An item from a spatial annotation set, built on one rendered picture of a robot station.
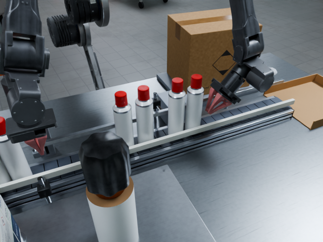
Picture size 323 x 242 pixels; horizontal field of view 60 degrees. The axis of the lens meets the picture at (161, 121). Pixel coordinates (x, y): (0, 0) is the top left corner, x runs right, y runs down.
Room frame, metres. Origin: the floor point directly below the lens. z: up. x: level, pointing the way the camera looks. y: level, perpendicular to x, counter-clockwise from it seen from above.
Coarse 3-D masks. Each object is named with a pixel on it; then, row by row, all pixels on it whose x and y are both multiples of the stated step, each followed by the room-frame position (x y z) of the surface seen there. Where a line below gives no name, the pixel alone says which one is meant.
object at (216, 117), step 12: (240, 108) 0.85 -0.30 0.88; (252, 108) 0.85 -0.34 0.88; (288, 108) 0.85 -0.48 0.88; (204, 120) 0.78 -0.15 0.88; (216, 120) 0.78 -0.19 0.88; (252, 120) 0.78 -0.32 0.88; (156, 132) 0.72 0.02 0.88; (204, 132) 0.72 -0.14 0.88; (168, 144) 0.66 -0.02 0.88; (72, 156) 0.60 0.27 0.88; (132, 156) 0.60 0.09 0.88; (36, 168) 0.55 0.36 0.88; (48, 168) 0.55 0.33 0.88; (48, 180) 0.51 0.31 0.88; (12, 192) 0.47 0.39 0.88
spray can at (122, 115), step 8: (120, 96) 0.62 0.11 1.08; (120, 104) 0.62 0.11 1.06; (128, 104) 0.64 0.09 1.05; (120, 112) 0.61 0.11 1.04; (128, 112) 0.62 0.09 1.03; (120, 120) 0.61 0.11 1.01; (128, 120) 0.61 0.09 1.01; (120, 128) 0.61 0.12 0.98; (128, 128) 0.61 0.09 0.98; (120, 136) 0.61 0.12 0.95; (128, 136) 0.61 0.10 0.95; (128, 144) 0.61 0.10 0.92
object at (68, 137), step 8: (280, 80) 0.92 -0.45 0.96; (248, 88) 0.86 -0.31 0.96; (160, 112) 0.72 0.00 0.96; (136, 120) 0.68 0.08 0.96; (96, 128) 0.64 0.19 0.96; (104, 128) 0.64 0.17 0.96; (64, 136) 0.60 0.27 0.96; (72, 136) 0.60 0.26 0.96; (80, 136) 0.61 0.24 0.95; (48, 144) 0.58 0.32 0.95
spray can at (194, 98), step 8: (192, 80) 0.72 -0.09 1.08; (200, 80) 0.71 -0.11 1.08; (192, 88) 0.72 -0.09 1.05; (200, 88) 0.72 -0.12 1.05; (192, 96) 0.70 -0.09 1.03; (200, 96) 0.71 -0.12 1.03; (192, 104) 0.70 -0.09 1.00; (200, 104) 0.71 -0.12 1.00; (192, 112) 0.70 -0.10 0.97; (200, 112) 0.71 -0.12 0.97; (192, 120) 0.70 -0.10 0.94; (200, 120) 0.72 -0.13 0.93
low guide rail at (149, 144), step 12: (264, 108) 0.81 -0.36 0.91; (276, 108) 0.82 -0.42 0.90; (228, 120) 0.74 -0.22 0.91; (240, 120) 0.76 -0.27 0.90; (180, 132) 0.67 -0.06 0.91; (192, 132) 0.68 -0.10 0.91; (144, 144) 0.62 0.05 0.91; (156, 144) 0.63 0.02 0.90; (60, 168) 0.52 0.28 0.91; (72, 168) 0.53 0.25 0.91; (24, 180) 0.48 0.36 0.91; (36, 180) 0.49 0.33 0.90; (0, 192) 0.45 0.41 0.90
